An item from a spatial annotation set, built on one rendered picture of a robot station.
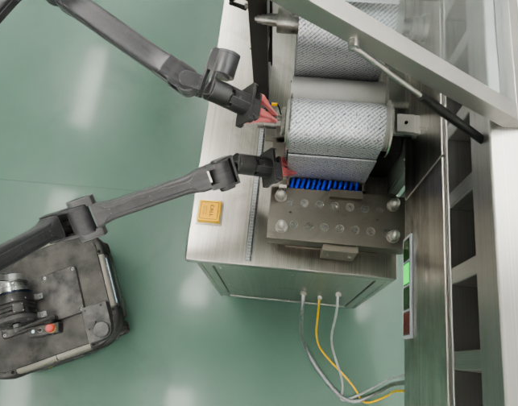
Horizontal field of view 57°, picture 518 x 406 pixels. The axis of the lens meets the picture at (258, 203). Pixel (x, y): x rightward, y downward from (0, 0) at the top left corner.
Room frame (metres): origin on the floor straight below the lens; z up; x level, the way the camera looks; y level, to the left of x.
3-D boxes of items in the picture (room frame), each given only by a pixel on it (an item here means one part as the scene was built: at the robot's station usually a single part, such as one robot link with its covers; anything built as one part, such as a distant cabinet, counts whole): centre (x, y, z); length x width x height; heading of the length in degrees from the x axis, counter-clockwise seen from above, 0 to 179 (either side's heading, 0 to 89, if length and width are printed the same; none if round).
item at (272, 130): (0.64, -0.07, 1.05); 0.06 x 0.05 x 0.31; 79
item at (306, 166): (0.51, -0.21, 1.10); 0.23 x 0.01 x 0.18; 79
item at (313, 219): (0.39, -0.23, 1.00); 0.40 x 0.16 x 0.06; 79
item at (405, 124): (0.54, -0.39, 1.28); 0.06 x 0.05 x 0.02; 79
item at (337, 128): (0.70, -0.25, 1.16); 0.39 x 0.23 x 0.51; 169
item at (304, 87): (0.69, -0.24, 1.17); 0.26 x 0.12 x 0.12; 79
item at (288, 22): (0.85, -0.12, 1.33); 0.06 x 0.06 x 0.06; 79
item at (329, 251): (0.30, -0.22, 0.96); 0.10 x 0.03 x 0.11; 79
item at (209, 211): (0.49, 0.16, 0.91); 0.07 x 0.07 x 0.02; 79
